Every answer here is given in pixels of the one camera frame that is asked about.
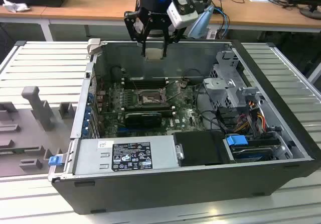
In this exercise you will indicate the crumpled white paper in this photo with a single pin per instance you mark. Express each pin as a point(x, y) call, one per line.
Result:
point(15, 6)

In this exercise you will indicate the black RAM slot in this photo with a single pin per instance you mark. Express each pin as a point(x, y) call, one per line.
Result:
point(150, 104)
point(150, 107)
point(148, 78)
point(148, 86)
point(167, 113)
point(150, 110)
point(148, 81)

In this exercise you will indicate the green RAM stick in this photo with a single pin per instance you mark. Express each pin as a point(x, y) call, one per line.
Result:
point(10, 150)

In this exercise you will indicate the grey case latch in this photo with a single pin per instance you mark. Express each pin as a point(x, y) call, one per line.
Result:
point(94, 45)

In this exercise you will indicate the black open PC case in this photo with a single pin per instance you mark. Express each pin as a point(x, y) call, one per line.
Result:
point(175, 191)

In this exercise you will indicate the pale blue teach pendant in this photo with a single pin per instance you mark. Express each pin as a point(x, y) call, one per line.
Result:
point(201, 20)

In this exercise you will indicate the blue card retainer strip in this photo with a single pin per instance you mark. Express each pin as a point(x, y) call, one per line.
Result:
point(88, 114)

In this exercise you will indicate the black plastic shroud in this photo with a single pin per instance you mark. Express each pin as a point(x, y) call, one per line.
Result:
point(200, 148)

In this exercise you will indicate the silver power supply unit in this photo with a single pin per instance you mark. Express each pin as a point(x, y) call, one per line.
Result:
point(90, 158)

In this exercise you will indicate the hard disk drive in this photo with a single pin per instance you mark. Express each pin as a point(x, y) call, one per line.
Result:
point(253, 155)

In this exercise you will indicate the green motherboard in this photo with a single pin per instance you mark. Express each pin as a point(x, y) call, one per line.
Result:
point(180, 118)

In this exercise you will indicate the blue disk carrier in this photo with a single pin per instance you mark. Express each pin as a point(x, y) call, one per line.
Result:
point(235, 143)

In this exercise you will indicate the blue case latch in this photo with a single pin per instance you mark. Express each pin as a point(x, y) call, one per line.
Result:
point(55, 160)

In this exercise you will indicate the silver square CPU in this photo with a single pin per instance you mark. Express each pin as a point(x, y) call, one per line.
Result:
point(154, 54)

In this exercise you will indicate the long wooden desk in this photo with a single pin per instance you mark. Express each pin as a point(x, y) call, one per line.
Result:
point(100, 5)

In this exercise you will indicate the blue expansion slot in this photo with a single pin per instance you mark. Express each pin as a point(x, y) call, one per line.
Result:
point(121, 129)

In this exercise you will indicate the short wooden desk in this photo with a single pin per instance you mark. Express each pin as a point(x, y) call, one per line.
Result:
point(20, 14)

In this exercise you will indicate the CPU socket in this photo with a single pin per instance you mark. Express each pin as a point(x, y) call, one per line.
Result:
point(148, 99)

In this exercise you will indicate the grey parts rack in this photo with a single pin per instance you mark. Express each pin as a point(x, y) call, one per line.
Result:
point(25, 133)

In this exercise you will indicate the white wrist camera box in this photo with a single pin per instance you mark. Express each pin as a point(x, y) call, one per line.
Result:
point(183, 18)

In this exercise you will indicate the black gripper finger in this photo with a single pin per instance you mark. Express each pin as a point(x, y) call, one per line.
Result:
point(165, 48)
point(131, 25)

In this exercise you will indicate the grey metal drive cage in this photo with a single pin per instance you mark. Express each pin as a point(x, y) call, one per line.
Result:
point(225, 93)

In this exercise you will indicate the round coin battery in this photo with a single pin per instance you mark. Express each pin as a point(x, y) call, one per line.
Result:
point(184, 84)

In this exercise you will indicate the black cylindrical board component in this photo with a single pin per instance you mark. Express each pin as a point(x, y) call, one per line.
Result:
point(116, 73)

